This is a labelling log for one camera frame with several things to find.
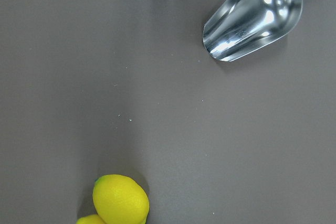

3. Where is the yellow lemon lower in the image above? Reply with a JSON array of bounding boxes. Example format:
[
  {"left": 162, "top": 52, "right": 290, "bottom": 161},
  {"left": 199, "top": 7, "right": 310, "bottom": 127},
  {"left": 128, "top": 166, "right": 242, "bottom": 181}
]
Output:
[{"left": 76, "top": 214, "right": 105, "bottom": 224}]

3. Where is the metal ice scoop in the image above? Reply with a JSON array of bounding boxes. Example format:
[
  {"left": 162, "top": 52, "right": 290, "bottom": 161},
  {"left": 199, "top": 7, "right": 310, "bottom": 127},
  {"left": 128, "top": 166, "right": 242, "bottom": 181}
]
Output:
[{"left": 202, "top": 0, "right": 303, "bottom": 62}]

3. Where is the yellow lemon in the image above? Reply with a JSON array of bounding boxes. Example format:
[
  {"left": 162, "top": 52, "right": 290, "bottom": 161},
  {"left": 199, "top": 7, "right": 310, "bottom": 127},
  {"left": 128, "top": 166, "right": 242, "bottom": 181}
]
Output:
[
  {"left": 92, "top": 174, "right": 150, "bottom": 223},
  {"left": 76, "top": 214, "right": 105, "bottom": 224}
]

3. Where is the yellow lemon upper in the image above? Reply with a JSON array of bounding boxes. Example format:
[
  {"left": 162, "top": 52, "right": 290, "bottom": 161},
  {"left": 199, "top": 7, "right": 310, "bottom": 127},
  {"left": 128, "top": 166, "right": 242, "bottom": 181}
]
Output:
[{"left": 92, "top": 174, "right": 150, "bottom": 223}]

